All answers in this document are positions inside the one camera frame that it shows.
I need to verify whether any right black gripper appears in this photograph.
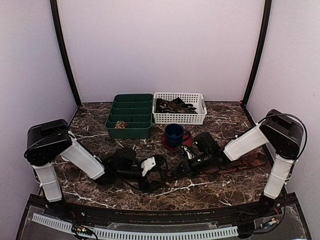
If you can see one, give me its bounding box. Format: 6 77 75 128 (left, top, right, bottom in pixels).
172 151 213 177

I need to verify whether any brown red floral tie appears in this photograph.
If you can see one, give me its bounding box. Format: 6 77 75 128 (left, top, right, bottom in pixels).
171 153 268 180

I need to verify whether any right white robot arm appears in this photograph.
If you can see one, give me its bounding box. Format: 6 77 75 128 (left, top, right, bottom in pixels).
172 109 308 217

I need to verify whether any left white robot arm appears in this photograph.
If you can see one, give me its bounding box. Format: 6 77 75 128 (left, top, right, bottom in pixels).
24 119 165 218

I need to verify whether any camouflage ties pile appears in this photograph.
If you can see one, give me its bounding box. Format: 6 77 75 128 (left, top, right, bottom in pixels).
154 97 197 114

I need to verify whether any red floral saucer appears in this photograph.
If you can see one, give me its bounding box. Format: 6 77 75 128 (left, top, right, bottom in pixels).
161 131 193 152

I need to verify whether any blue enamel mug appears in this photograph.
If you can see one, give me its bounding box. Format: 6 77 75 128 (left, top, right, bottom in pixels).
164 123 191 148

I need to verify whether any white plastic basket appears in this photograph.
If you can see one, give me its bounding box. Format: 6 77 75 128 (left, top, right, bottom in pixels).
152 92 207 125

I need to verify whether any rolled brown tie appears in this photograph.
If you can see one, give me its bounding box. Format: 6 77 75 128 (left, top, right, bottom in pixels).
114 120 129 129

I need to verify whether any green compartment tray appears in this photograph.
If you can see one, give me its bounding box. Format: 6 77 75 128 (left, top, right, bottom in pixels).
105 93 153 139

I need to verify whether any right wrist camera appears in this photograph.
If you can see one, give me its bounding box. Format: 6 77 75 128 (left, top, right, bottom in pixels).
181 132 220 160

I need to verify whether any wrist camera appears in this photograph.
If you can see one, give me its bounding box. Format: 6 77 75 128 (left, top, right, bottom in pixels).
181 132 220 160
107 147 168 177

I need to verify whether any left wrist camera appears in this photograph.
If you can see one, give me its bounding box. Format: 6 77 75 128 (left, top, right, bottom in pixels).
107 147 168 177

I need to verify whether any white cable duct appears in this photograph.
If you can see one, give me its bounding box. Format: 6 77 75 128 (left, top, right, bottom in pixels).
31 213 239 240

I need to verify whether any black front rail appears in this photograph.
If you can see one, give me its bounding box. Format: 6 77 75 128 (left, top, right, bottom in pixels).
64 202 261 225

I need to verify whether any right black frame post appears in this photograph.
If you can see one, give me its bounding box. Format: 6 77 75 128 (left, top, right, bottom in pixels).
242 0 272 106

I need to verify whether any black frame post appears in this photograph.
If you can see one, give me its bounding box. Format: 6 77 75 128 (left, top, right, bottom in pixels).
242 0 272 106
49 0 82 107

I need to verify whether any left black frame post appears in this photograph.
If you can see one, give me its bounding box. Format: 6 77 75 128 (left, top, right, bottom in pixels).
49 0 82 107

